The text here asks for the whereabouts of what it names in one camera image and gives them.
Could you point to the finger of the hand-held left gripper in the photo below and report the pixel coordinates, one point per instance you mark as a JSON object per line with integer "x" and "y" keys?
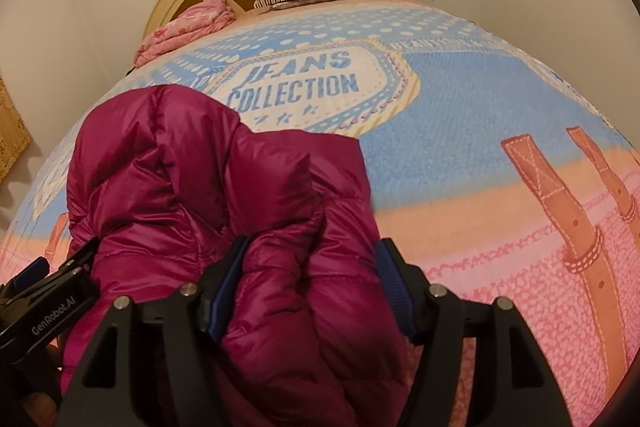
{"x": 30, "y": 273}
{"x": 82, "y": 253}

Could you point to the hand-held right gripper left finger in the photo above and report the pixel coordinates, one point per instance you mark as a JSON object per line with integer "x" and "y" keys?
{"x": 227, "y": 287}

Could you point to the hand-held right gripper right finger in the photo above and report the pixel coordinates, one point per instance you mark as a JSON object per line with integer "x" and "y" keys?
{"x": 400, "y": 297}

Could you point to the magenta puffer jacket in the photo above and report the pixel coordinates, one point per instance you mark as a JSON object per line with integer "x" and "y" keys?
{"x": 175, "y": 187}

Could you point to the beige floral curtain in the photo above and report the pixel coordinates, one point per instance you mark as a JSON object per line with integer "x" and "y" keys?
{"x": 12, "y": 132}

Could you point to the printed blue pink blanket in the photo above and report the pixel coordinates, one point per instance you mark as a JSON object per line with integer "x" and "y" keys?
{"x": 450, "y": 107}

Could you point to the pink floral folded quilt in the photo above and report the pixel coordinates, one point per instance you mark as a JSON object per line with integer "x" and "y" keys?
{"x": 185, "y": 29}

